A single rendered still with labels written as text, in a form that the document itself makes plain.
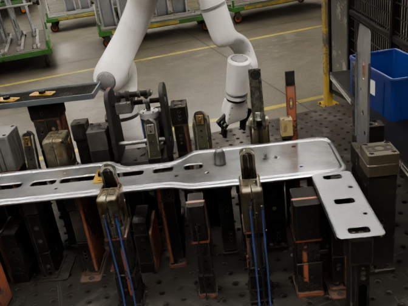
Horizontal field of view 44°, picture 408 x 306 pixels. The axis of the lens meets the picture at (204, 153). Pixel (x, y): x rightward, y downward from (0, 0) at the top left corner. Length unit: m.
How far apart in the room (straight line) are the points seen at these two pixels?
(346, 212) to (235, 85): 0.81
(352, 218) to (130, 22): 1.04
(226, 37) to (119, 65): 0.39
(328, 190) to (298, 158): 0.20
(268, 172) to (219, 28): 0.61
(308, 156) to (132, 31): 0.78
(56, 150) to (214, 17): 0.68
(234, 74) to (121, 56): 0.40
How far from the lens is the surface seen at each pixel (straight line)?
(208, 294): 1.40
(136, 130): 1.96
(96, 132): 1.57
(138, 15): 1.78
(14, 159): 1.65
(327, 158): 1.40
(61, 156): 1.59
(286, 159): 1.40
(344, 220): 1.13
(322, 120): 2.45
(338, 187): 1.25
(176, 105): 1.56
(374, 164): 1.29
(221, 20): 1.75
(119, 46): 1.82
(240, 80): 1.80
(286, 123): 1.50
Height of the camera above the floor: 1.62
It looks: 25 degrees down
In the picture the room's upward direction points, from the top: 8 degrees counter-clockwise
